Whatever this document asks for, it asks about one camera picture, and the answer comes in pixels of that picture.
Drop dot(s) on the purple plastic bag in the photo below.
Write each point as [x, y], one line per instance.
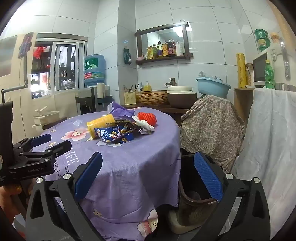
[122, 112]

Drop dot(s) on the green soda bottle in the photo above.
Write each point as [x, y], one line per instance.
[269, 76]

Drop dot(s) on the dark wooden counter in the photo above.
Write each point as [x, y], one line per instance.
[161, 110]

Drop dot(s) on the phone on holder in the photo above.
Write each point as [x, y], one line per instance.
[25, 45]

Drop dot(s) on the brown and white pot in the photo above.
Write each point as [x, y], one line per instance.
[181, 97]

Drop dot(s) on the person's left hand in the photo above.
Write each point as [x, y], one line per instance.
[9, 201]

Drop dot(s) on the paisley patterned cloth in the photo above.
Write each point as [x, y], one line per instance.
[212, 129]

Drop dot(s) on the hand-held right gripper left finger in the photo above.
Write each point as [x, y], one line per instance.
[89, 176]

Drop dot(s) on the yellow soap pump bottle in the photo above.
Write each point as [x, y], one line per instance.
[147, 87]

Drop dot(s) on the small clear plastic piece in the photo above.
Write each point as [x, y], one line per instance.
[77, 122]

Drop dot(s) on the dark brown trash bin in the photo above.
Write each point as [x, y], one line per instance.
[192, 208]

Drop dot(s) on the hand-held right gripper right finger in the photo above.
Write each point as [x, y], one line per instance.
[208, 176]

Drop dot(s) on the beige chopstick holder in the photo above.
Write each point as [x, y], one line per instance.
[130, 98]

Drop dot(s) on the blue snack wrapper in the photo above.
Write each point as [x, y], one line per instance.
[108, 136]

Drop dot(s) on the green packet on wall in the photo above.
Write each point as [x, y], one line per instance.
[127, 56]

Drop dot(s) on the grey water dispenser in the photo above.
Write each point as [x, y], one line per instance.
[86, 99]

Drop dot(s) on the orange capped bottle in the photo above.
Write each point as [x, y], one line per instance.
[275, 39]

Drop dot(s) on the woven wicker basket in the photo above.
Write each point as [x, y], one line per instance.
[152, 98]

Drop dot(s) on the white paper roll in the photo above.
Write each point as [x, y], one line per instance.
[100, 92]

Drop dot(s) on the white microwave oven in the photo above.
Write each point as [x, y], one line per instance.
[260, 68]

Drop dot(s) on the clear glass jar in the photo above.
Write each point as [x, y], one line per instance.
[249, 75]

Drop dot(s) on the sliding glass window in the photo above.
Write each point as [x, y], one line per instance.
[66, 67]

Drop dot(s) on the round metal tin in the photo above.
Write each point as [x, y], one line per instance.
[285, 86]

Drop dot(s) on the light wooden cabinet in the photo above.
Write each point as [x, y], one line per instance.
[242, 104]

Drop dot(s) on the white crumpled tissue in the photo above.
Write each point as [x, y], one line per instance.
[145, 125]

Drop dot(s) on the bronze faucet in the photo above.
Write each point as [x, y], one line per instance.
[172, 81]

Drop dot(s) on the purple floral tablecloth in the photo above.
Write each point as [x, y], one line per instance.
[129, 166]

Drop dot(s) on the light blue plastic basin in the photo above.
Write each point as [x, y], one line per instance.
[212, 90]

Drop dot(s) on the yellow cling film roll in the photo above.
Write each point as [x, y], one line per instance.
[241, 69]

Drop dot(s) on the blue water jug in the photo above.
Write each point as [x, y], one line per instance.
[94, 69]

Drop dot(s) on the red foam fruit net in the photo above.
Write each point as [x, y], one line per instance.
[148, 118]

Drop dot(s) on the white cloth cover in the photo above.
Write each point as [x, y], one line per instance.
[266, 143]

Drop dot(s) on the small purple teapot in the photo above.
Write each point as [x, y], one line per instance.
[141, 59]

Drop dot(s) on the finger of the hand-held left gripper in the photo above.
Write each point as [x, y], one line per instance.
[62, 147]
[40, 140]

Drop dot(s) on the row of condiment bottles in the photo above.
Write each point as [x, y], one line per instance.
[171, 48]

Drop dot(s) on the yellow cylindrical snack can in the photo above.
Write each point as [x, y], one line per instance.
[99, 123]

